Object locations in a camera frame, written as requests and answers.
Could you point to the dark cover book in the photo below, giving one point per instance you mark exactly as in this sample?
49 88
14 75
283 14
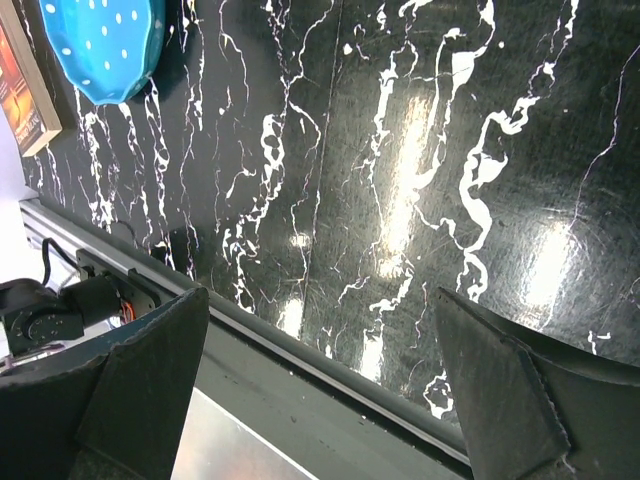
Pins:
25 100

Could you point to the blue polka dot plate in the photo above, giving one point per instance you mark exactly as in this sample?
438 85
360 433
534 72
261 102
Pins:
108 49

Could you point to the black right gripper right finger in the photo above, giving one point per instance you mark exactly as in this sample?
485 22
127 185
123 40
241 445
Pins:
532 407

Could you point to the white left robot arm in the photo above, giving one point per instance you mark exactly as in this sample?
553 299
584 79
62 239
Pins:
38 320

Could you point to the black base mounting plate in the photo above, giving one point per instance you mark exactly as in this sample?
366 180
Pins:
266 407

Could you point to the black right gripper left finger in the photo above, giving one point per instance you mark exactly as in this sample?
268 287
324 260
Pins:
112 407

